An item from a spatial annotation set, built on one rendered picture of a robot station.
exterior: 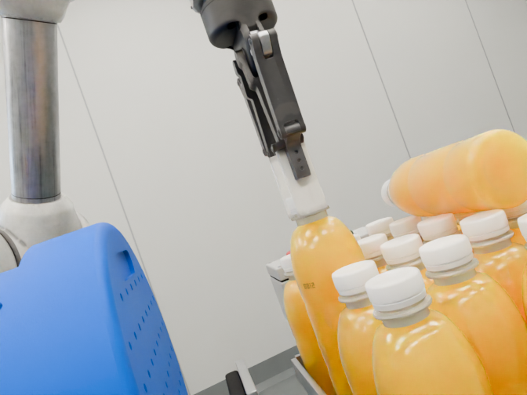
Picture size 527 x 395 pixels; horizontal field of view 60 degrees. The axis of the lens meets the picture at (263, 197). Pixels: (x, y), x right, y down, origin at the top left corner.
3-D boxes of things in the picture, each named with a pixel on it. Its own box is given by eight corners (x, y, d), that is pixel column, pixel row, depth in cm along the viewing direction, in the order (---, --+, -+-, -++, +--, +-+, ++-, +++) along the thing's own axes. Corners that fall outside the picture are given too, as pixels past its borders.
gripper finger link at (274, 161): (269, 157, 49) (267, 158, 49) (290, 219, 49) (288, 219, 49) (295, 149, 49) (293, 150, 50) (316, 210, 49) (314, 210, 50)
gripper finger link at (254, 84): (269, 46, 47) (270, 38, 46) (310, 142, 45) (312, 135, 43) (234, 56, 47) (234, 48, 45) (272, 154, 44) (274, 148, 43)
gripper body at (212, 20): (198, 26, 51) (225, 103, 51) (198, -14, 43) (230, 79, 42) (260, 9, 52) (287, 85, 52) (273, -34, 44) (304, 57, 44)
